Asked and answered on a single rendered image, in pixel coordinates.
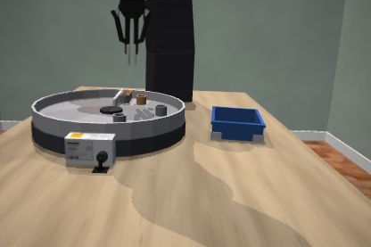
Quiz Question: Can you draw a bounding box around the dark grey metal bushing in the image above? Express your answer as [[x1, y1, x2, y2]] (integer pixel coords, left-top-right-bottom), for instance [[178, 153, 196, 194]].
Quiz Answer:
[[155, 104, 167, 116], [120, 94, 129, 103], [113, 113, 126, 122]]

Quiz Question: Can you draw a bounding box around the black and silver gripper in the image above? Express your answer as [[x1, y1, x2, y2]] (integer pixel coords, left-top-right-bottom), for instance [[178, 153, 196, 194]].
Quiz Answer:
[[111, 0, 153, 66]]

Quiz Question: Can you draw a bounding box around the blue open crate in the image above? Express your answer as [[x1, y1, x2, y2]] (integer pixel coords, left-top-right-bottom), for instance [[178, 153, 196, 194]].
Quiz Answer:
[[210, 106, 266, 143]]

